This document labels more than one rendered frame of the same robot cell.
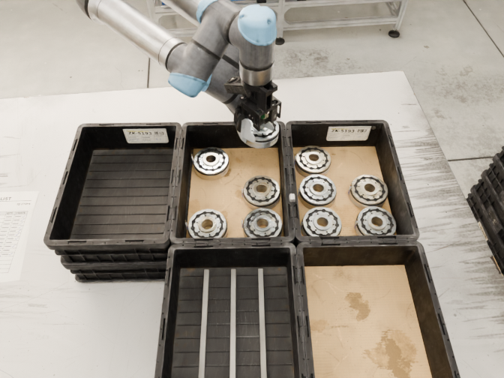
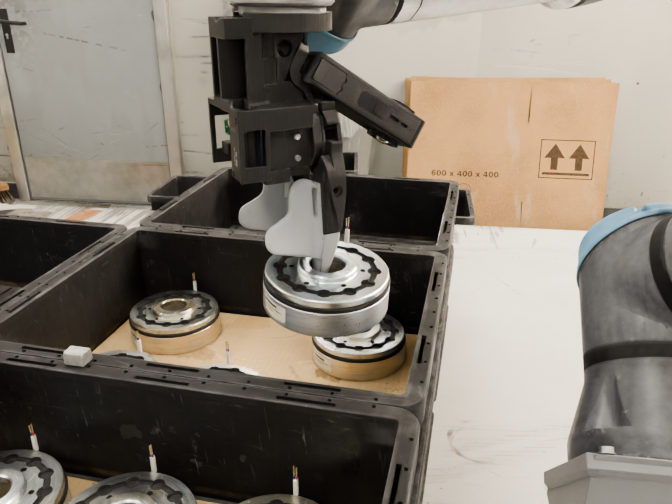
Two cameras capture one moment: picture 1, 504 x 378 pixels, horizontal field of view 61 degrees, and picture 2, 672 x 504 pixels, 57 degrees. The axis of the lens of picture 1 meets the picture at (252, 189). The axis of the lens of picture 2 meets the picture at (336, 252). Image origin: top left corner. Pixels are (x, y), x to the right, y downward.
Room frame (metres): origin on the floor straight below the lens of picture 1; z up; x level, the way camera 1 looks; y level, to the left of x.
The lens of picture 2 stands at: (0.91, -0.47, 1.21)
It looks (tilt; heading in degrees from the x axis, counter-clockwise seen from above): 23 degrees down; 104
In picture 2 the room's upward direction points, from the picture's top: straight up
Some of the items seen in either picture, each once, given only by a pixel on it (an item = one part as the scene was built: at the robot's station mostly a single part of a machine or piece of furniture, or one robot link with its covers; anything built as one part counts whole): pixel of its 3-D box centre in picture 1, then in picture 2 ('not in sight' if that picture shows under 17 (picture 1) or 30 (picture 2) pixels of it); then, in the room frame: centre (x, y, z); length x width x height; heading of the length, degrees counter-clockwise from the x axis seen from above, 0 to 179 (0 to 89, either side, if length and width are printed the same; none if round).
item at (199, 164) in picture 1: (211, 160); (358, 332); (0.79, 0.12, 0.86); 0.10 x 0.10 x 0.01
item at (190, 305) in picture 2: (207, 224); (174, 307); (0.57, 0.12, 0.86); 0.05 x 0.05 x 0.01
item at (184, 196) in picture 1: (233, 189); (240, 345); (0.68, 0.05, 0.87); 0.40 x 0.30 x 0.11; 1
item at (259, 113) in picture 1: (258, 98); (276, 97); (0.75, -0.02, 1.13); 0.09 x 0.08 x 0.12; 41
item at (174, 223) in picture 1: (232, 178); (237, 301); (0.68, 0.05, 0.92); 0.40 x 0.30 x 0.02; 1
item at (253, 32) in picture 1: (256, 37); not in sight; (0.76, -0.01, 1.29); 0.09 x 0.08 x 0.11; 44
